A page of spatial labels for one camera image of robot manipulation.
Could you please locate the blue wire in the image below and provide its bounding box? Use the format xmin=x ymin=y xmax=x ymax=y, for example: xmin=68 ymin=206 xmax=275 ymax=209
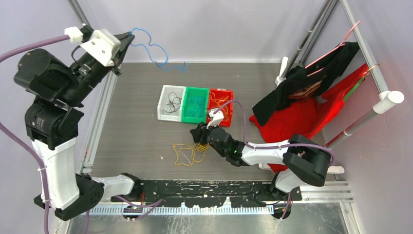
xmin=129 ymin=27 xmax=189 ymax=74
xmin=186 ymin=94 xmax=207 ymax=119

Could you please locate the yellow wire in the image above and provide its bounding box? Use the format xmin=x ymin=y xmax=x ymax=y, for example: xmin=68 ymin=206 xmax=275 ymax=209
xmin=172 ymin=142 xmax=211 ymax=167
xmin=210 ymin=93 xmax=230 ymax=123

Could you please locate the brown wire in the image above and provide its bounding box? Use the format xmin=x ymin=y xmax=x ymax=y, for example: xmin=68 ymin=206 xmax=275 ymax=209
xmin=162 ymin=92 xmax=183 ymax=116

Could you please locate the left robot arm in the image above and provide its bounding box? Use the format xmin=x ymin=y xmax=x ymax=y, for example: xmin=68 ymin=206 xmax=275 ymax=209
xmin=14 ymin=30 xmax=142 ymax=221

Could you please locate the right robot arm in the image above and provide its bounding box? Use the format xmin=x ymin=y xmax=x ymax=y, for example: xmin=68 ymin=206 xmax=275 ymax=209
xmin=189 ymin=122 xmax=333 ymax=200

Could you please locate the green plastic bin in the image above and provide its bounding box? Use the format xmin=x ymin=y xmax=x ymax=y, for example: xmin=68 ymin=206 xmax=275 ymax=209
xmin=181 ymin=86 xmax=209 ymax=124

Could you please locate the red plastic bin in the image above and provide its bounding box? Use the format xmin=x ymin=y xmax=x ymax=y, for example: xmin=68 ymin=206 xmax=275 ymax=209
xmin=207 ymin=89 xmax=234 ymax=127

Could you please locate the white plastic bin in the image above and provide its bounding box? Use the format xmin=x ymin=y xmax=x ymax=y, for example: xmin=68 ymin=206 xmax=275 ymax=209
xmin=157 ymin=85 xmax=186 ymax=122

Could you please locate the red shirt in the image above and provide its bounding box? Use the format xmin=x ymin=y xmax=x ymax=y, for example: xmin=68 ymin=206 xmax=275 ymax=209
xmin=249 ymin=63 xmax=370 ymax=174

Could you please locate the black shirt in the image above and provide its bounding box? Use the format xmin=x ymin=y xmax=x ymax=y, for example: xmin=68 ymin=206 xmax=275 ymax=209
xmin=252 ymin=42 xmax=359 ymax=126

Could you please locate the white rack base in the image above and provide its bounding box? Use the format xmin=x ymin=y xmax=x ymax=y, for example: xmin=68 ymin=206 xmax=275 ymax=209
xmin=258 ymin=163 xmax=345 ymax=175

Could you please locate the pink hanger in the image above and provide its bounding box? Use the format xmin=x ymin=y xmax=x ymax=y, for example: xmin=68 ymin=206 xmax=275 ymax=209
xmin=304 ymin=21 xmax=360 ymax=69

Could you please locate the green hanger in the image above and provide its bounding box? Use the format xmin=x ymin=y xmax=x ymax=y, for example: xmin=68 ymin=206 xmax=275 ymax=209
xmin=343 ymin=63 xmax=379 ymax=101

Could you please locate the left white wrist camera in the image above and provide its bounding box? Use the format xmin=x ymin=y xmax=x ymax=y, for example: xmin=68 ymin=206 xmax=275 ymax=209
xmin=80 ymin=29 xmax=121 ymax=67

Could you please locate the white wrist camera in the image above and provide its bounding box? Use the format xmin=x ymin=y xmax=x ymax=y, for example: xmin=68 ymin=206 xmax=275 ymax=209
xmin=80 ymin=29 xmax=121 ymax=67
xmin=206 ymin=108 xmax=224 ymax=129

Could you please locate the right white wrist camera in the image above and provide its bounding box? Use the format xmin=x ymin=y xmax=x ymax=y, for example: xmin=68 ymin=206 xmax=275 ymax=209
xmin=206 ymin=108 xmax=224 ymax=129

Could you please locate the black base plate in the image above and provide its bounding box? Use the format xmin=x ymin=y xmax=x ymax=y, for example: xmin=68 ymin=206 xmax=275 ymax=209
xmin=128 ymin=180 xmax=287 ymax=208

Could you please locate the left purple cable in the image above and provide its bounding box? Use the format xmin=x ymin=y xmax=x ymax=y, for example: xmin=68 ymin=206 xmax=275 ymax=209
xmin=0 ymin=25 xmax=164 ymax=234

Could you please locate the purple cable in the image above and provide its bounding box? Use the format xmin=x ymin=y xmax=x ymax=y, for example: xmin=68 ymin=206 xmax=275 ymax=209
xmin=213 ymin=100 xmax=336 ymax=220
xmin=0 ymin=25 xmax=164 ymax=234

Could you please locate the white rack post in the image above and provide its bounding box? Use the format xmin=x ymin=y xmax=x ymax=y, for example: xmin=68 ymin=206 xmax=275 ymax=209
xmin=275 ymin=57 xmax=288 ymax=86

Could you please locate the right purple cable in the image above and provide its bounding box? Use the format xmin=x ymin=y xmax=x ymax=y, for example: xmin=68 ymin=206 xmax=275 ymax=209
xmin=213 ymin=100 xmax=336 ymax=220

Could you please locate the metal clothes rail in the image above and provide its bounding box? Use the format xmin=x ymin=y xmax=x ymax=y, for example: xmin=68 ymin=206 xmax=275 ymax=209
xmin=325 ymin=0 xmax=405 ymax=149

